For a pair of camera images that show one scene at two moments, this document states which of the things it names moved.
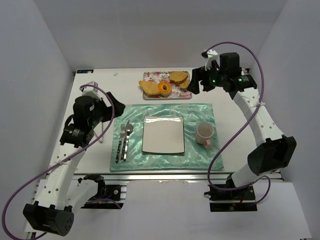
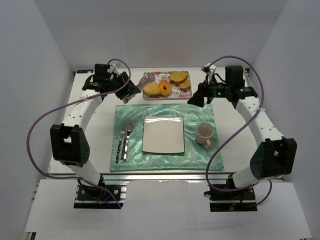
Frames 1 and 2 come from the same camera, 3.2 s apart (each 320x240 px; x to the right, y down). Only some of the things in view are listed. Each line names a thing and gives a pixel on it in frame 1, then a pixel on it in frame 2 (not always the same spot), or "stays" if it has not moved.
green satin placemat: x=202 y=147 stays
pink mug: x=204 y=131 stays
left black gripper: x=108 y=107 to x=123 y=86
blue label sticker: x=85 y=71 stays
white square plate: x=163 y=134 stays
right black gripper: x=202 y=80 to x=204 y=91
